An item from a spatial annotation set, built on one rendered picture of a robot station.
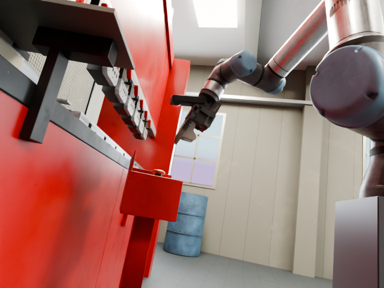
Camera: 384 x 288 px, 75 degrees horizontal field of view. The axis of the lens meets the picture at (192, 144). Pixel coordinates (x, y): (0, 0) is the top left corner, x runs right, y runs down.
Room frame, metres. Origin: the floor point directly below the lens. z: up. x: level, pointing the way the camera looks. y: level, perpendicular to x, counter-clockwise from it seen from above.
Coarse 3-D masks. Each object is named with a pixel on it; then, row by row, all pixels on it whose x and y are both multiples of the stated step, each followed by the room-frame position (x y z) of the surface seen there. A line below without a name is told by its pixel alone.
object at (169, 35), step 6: (168, 0) 1.66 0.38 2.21; (168, 6) 1.71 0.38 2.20; (168, 12) 1.75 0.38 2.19; (168, 18) 1.81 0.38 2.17; (168, 24) 1.86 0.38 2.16; (168, 30) 1.94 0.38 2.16; (168, 36) 2.02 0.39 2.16; (168, 42) 2.12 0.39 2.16; (168, 48) 2.21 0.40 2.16; (168, 54) 2.32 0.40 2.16
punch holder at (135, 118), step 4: (136, 104) 1.54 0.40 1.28; (136, 108) 1.55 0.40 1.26; (140, 108) 1.65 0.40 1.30; (136, 112) 1.56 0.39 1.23; (124, 116) 1.55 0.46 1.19; (128, 116) 1.55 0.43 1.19; (132, 116) 1.54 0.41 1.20; (136, 116) 1.59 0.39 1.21; (124, 120) 1.59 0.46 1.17; (128, 120) 1.58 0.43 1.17; (132, 120) 1.56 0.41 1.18; (136, 120) 1.61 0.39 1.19; (128, 124) 1.67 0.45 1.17; (132, 124) 1.65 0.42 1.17; (136, 124) 1.64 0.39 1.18
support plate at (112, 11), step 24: (0, 0) 0.37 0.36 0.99; (24, 0) 0.36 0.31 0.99; (48, 0) 0.35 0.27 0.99; (0, 24) 0.44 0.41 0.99; (24, 24) 0.43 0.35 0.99; (48, 24) 0.41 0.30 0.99; (72, 24) 0.40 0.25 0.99; (96, 24) 0.39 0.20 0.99; (120, 24) 0.39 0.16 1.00; (24, 48) 0.52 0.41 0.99; (120, 48) 0.45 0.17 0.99
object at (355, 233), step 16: (336, 208) 0.54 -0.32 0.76; (352, 208) 0.46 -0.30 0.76; (368, 208) 0.40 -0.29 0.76; (336, 224) 0.53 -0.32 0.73; (352, 224) 0.46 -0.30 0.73; (368, 224) 0.40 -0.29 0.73; (336, 240) 0.53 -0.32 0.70; (352, 240) 0.45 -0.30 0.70; (368, 240) 0.40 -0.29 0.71; (336, 256) 0.53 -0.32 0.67; (352, 256) 0.45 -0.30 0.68; (368, 256) 0.40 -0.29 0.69; (336, 272) 0.52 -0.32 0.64; (352, 272) 0.45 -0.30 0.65; (368, 272) 0.40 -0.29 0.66
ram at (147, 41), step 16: (112, 0) 0.83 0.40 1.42; (128, 0) 0.98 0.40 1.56; (144, 0) 1.18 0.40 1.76; (160, 0) 1.51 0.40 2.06; (128, 16) 1.02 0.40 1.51; (144, 16) 1.25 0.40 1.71; (160, 16) 1.61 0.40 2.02; (128, 32) 1.08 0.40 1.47; (144, 32) 1.33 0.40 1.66; (160, 32) 1.73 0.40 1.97; (144, 48) 1.41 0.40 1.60; (160, 48) 1.86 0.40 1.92; (144, 64) 1.49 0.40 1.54; (160, 64) 2.00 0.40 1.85; (144, 80) 1.59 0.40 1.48; (160, 80) 2.17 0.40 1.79; (144, 96) 1.70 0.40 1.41; (160, 96) 2.35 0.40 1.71; (160, 112) 2.57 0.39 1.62
